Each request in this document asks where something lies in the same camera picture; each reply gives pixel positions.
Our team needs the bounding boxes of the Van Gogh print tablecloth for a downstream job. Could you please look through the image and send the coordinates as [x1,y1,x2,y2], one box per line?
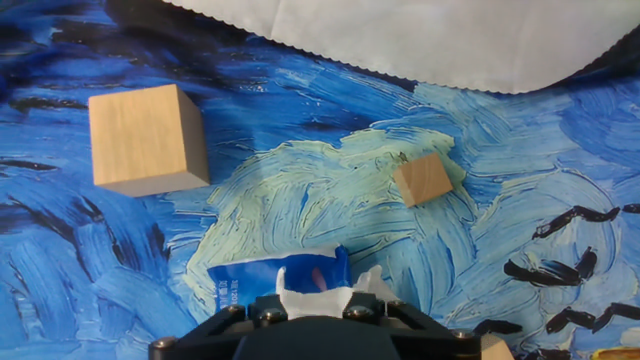
[0,0,640,360]

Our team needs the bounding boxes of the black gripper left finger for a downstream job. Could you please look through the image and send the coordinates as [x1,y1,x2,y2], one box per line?
[148,293,290,360]

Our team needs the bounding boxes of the blue tissue pack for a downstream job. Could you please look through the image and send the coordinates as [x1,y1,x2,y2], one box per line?
[206,244,352,314]

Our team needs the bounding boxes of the small wooden cube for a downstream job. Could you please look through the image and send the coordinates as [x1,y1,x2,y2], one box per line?
[392,152,455,208]
[479,332,516,360]

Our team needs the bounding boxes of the white paper napkin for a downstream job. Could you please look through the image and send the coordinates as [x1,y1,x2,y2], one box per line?
[276,264,401,321]

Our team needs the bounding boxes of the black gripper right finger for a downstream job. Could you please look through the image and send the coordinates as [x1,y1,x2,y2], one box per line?
[342,292,482,360]

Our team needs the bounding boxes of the large wooden cube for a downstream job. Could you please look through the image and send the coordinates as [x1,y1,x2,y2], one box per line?
[88,83,211,198]

